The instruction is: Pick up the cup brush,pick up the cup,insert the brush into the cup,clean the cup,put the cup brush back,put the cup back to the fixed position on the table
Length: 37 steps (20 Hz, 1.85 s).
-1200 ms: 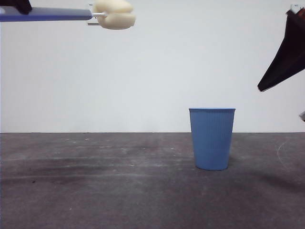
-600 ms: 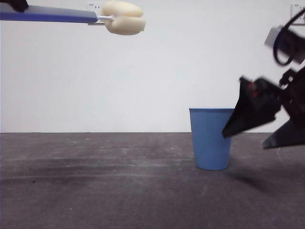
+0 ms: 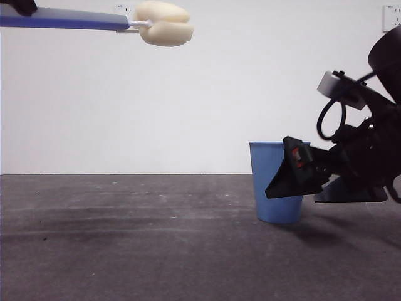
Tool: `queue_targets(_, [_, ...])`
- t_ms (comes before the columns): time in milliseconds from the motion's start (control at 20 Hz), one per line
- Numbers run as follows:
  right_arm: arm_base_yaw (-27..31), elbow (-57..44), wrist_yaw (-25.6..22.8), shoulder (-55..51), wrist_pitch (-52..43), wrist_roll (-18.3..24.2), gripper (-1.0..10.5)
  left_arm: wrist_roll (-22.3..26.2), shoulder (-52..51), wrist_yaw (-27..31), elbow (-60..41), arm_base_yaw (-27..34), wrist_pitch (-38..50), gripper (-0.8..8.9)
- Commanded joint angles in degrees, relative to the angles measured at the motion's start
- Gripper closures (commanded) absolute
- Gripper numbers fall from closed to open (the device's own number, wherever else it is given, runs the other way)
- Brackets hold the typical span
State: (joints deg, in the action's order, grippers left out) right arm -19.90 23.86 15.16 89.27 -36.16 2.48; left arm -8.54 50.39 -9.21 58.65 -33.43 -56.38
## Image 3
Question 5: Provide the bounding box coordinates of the blue ribbed plastic cup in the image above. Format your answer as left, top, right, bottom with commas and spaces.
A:
249, 141, 311, 224

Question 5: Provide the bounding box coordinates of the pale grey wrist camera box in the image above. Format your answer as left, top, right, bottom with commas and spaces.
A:
316, 70, 375, 110

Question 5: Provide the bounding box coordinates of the grey-handled sponge cup brush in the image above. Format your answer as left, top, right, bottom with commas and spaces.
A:
0, 0, 195, 48

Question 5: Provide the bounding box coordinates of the white wall power outlet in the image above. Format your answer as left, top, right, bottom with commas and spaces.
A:
383, 4, 401, 33
114, 3, 138, 15

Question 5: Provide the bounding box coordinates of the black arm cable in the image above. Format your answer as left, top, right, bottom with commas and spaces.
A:
385, 184, 401, 204

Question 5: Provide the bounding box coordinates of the black looped camera cable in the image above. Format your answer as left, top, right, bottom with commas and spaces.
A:
315, 98, 348, 141

